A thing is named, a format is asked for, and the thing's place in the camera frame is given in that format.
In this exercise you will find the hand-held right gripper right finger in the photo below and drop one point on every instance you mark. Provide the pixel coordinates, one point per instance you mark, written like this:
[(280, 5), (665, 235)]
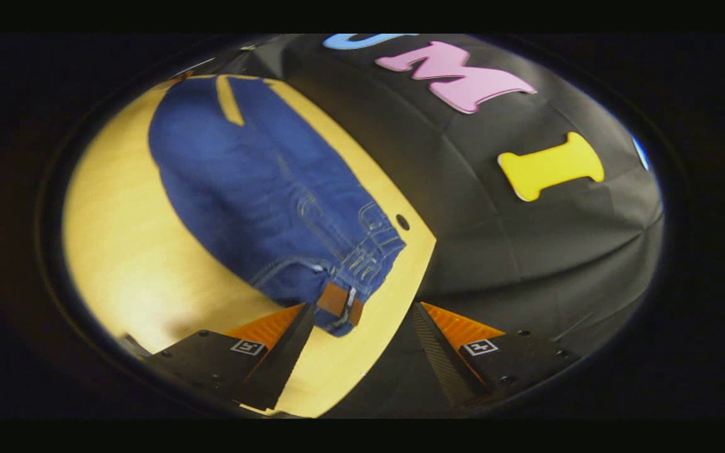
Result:
[(441, 365)]

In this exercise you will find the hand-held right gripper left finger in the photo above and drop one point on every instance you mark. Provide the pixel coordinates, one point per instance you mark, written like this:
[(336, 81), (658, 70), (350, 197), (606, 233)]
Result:
[(277, 371)]

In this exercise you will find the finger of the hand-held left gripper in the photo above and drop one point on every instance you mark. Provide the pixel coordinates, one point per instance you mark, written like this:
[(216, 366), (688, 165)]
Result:
[(181, 77)]

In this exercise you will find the blue denim jeans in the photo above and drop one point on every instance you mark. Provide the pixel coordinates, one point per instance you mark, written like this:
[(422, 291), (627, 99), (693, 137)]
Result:
[(262, 201)]

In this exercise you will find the black backdrop cloth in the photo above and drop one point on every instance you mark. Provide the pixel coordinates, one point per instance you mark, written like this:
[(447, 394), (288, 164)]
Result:
[(526, 251)]

